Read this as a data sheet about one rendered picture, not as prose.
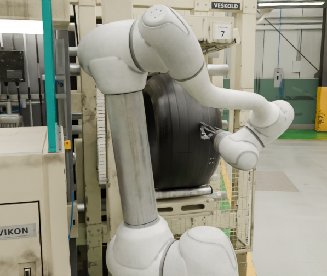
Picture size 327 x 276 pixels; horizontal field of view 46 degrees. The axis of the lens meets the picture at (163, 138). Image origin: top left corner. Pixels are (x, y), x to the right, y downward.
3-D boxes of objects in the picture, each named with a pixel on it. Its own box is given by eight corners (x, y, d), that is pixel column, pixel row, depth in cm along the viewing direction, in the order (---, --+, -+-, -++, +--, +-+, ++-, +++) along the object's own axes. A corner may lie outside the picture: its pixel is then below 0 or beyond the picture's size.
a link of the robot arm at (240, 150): (226, 165, 142) (253, 142, 142) (245, 182, 128) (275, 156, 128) (210, 145, 138) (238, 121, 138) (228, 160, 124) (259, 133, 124)
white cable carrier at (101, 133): (99, 184, 181) (96, 82, 174) (98, 181, 186) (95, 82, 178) (108, 183, 182) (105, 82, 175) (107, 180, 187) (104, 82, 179)
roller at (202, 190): (141, 188, 181) (140, 195, 184) (143, 196, 178) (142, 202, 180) (210, 183, 190) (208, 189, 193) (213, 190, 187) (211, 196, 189)
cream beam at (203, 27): (126, 41, 199) (126, 11, 196) (119, 45, 222) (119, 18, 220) (234, 44, 214) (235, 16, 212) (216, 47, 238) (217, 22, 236)
